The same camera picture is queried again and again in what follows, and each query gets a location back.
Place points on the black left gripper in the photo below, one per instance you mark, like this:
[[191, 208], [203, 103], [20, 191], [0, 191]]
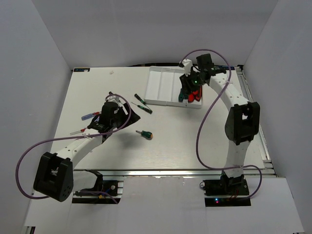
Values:
[[134, 117]]

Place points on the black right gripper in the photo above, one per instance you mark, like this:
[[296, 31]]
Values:
[[185, 84]]

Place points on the red curved utility knife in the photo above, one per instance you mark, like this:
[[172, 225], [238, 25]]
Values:
[[193, 96]]

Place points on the long green screwdriver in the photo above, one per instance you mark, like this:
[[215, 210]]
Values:
[[181, 96]]

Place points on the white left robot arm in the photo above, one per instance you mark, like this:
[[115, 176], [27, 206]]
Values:
[[55, 175]]

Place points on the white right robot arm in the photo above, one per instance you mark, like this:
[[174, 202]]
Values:
[[242, 123]]

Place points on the black precision screwdriver lower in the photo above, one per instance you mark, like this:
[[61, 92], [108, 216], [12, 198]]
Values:
[[144, 108]]

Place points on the stubby green orange screwdriver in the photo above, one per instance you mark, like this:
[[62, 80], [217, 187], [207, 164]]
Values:
[[145, 134]]

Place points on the black green precision screwdriver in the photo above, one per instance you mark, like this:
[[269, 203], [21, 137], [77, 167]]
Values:
[[140, 99]]

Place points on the white compartment tray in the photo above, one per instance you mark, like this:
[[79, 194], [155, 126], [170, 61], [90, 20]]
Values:
[[163, 88]]

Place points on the blue table label left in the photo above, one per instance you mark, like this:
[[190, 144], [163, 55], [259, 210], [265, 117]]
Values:
[[81, 70]]

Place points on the red handled thin screwdriver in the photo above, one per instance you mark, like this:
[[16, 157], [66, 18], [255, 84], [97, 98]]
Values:
[[78, 132]]

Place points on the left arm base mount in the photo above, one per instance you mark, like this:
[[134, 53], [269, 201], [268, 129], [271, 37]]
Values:
[[92, 187]]

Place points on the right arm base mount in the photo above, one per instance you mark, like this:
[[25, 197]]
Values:
[[226, 192]]

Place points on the aluminium rail frame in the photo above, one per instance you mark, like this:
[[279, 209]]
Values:
[[182, 139]]

